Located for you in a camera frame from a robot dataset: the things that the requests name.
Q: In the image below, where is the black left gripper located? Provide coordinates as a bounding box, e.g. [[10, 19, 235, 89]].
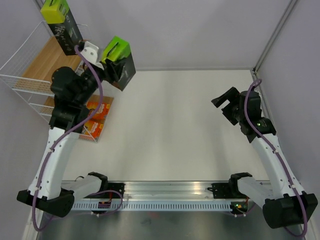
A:
[[76, 50, 128, 106]]

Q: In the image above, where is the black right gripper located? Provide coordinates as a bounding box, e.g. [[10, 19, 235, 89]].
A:
[[211, 86, 246, 126]]

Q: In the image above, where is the black green razor box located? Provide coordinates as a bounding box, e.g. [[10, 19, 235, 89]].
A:
[[101, 36, 136, 92], [40, 0, 83, 56]]

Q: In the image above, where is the orange Gillette Fusion5 razor box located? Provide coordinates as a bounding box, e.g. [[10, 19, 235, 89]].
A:
[[86, 101, 111, 120]]

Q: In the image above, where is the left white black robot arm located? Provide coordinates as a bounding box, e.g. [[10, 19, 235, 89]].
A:
[[16, 62, 109, 218]]

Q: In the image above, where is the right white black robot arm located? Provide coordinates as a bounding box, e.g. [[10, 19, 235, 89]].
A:
[[211, 87, 318, 229]]

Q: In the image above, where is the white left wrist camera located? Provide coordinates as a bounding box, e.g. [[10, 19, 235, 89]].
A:
[[74, 40, 104, 71]]

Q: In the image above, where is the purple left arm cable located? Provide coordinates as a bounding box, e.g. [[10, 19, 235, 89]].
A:
[[32, 44, 125, 231]]

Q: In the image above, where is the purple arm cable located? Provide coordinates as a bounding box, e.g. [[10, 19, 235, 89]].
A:
[[231, 78, 310, 237], [32, 44, 125, 231]]

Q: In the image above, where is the white wire wooden shelf rack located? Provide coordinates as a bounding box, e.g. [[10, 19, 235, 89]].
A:
[[0, 20, 115, 144]]

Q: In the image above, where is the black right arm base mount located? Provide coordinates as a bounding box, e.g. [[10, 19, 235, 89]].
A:
[[206, 182, 247, 200]]

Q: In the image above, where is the aluminium corner frame post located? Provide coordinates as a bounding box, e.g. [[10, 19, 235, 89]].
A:
[[252, 0, 300, 76]]

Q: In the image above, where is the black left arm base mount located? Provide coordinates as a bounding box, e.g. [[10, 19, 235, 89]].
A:
[[85, 182, 126, 199]]

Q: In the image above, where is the aluminium table rail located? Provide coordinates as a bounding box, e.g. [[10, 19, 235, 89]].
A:
[[108, 180, 228, 201]]

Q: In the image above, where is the white slotted cable duct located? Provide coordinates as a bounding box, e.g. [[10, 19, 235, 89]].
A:
[[72, 200, 232, 212]]

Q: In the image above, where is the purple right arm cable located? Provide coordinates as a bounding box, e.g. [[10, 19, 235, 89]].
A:
[[231, 78, 310, 237]]

